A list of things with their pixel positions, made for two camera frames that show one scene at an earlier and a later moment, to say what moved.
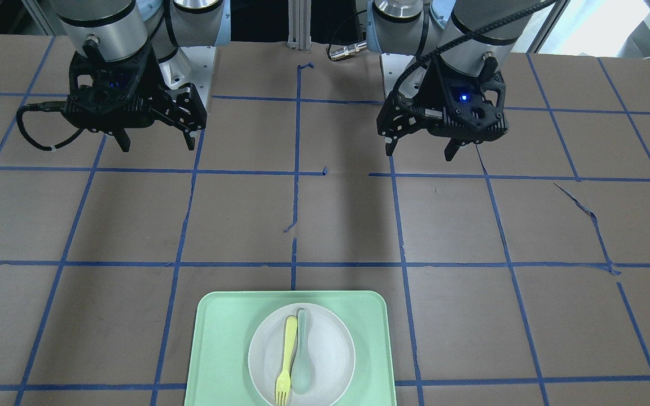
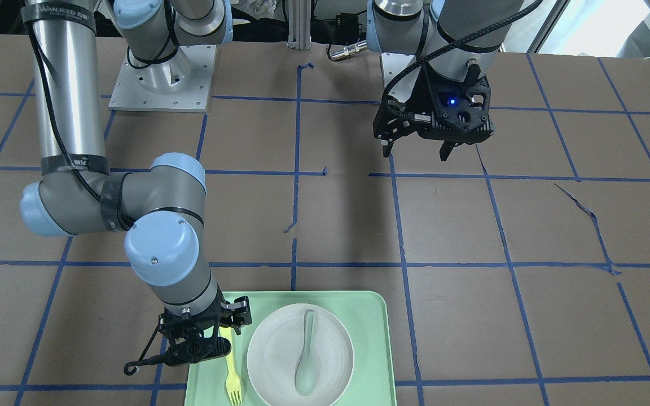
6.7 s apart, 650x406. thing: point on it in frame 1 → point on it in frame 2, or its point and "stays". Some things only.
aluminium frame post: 299,15 stays
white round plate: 330,345 stays
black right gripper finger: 123,140 → 218,343
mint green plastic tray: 225,321 stays
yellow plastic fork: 284,382 → 232,380
